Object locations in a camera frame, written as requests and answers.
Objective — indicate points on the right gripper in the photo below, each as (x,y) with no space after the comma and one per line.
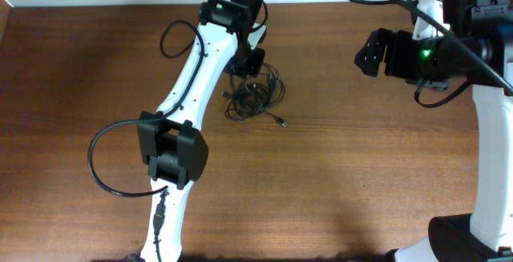
(397,46)

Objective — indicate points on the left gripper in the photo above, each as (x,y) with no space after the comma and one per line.
(259,58)

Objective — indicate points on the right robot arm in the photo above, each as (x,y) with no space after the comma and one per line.
(486,233)

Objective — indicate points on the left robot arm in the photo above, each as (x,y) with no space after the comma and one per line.
(172,147)

